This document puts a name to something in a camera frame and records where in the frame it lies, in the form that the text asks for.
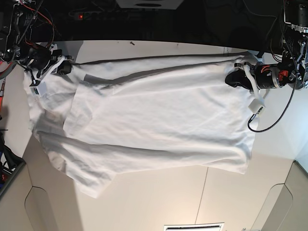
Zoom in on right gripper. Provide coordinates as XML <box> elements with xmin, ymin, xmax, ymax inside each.
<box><xmin>36</xmin><ymin>49</ymin><xmax>72</xmax><ymax>78</ymax></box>

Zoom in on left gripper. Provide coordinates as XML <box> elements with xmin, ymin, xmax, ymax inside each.
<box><xmin>225</xmin><ymin>63</ymin><xmax>267</xmax><ymax>100</ymax></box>

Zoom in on white t-shirt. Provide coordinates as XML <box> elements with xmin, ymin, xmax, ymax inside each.
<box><xmin>24</xmin><ymin>54</ymin><xmax>255</xmax><ymax>198</ymax></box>

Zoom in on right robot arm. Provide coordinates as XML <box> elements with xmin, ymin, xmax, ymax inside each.
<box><xmin>0</xmin><ymin>0</ymin><xmax>72</xmax><ymax>79</ymax></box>

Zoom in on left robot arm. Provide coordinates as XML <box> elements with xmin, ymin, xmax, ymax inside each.
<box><xmin>225</xmin><ymin>0</ymin><xmax>308</xmax><ymax>91</ymax></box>

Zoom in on black power strip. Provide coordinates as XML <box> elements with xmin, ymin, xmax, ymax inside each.
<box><xmin>68</xmin><ymin>10</ymin><xmax>144</xmax><ymax>21</ymax></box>

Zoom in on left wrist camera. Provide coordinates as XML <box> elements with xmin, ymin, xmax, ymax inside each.
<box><xmin>248</xmin><ymin>99</ymin><xmax>266</xmax><ymax>115</ymax></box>

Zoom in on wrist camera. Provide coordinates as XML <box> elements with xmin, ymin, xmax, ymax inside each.
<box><xmin>29</xmin><ymin>82</ymin><xmax>47</xmax><ymax>96</ymax></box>
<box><xmin>248</xmin><ymin>99</ymin><xmax>266</xmax><ymax>115</ymax></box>

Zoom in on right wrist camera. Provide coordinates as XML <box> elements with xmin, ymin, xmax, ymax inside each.
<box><xmin>29</xmin><ymin>82</ymin><xmax>47</xmax><ymax>96</ymax></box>

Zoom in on orange handled pliers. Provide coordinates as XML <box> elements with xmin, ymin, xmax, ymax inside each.
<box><xmin>0</xmin><ymin>61</ymin><xmax>16</xmax><ymax>80</ymax></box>

